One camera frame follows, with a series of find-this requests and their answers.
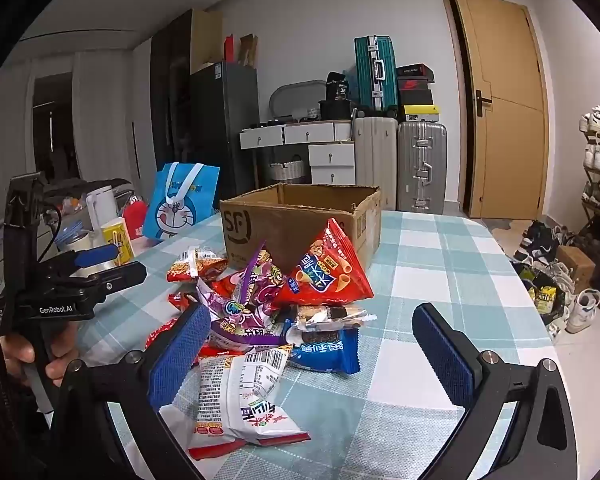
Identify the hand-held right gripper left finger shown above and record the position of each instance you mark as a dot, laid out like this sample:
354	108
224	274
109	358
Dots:
180	355

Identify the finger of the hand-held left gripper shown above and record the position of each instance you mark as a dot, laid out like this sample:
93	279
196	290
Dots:
115	280
97	255

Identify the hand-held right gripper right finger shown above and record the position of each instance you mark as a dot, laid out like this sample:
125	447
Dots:
442	360

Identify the white snack packet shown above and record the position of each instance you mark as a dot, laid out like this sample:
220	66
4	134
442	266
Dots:
240	400

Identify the red orange noodle snack packet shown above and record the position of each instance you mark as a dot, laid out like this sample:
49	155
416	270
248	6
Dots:
205	262

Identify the blue cookie packet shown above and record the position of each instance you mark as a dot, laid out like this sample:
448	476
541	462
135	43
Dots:
325	352

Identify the red triangular snack bag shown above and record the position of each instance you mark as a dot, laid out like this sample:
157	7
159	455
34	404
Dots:
330	265

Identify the brown cardboard box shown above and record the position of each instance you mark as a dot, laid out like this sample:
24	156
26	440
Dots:
260	230

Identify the person's left hand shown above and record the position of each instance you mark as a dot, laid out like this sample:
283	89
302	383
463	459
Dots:
17	352

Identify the yellow carton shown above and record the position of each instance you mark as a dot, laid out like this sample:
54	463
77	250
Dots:
117	240

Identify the tape roll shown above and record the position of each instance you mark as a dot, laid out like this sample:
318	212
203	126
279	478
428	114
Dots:
75	241

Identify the white kettle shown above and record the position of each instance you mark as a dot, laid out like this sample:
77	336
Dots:
102	205

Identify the red bottle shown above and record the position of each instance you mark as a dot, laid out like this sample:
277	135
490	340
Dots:
135	217

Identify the purple snack packet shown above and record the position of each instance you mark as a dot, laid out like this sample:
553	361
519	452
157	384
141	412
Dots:
245	302

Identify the blue cartoon gift bag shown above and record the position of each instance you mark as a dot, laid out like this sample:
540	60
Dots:
180	210

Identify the black trash bag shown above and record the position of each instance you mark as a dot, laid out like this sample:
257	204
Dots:
545	297

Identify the dark window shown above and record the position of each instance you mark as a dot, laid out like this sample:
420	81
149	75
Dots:
52	120

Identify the white curtain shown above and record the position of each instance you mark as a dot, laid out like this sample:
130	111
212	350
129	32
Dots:
102	110

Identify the pile of shoes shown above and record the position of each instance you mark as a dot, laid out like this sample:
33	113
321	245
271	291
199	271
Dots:
540	240

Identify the small cardboard box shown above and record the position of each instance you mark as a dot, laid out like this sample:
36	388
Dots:
575	265

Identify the dark wardrobe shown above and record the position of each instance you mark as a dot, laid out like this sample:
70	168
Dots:
170	90

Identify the dark grey fridge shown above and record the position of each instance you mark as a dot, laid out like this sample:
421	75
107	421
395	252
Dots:
225	125

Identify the silver suitcase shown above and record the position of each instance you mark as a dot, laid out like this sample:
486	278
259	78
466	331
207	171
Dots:
422	165

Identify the woven laundry basket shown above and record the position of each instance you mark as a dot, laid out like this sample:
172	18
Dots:
287	171

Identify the beige suitcase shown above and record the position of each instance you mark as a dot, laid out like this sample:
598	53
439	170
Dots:
375	160

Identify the wooden shoe rack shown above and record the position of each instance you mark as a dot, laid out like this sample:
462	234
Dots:
597	210

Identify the white drawer desk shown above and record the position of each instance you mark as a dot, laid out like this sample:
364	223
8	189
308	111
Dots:
325	155

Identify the red paper bag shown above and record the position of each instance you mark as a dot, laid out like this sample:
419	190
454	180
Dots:
229	49

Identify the yellow and black box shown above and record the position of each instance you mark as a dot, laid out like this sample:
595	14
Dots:
419	112

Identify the grey oval tray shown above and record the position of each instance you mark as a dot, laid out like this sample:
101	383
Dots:
292	97

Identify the brown paper bag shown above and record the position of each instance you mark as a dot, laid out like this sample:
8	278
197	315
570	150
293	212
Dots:
248	51

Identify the plain black shoe box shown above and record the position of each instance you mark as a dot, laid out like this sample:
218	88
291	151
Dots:
415	98

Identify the red and black shoe box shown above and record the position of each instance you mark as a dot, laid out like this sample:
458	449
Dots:
414	85

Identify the black printed box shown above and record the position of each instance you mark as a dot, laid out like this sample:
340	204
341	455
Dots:
337	87

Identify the teal suitcase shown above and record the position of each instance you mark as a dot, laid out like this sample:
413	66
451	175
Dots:
372	72

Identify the wooden door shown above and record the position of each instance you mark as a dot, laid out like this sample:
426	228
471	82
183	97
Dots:
505	60

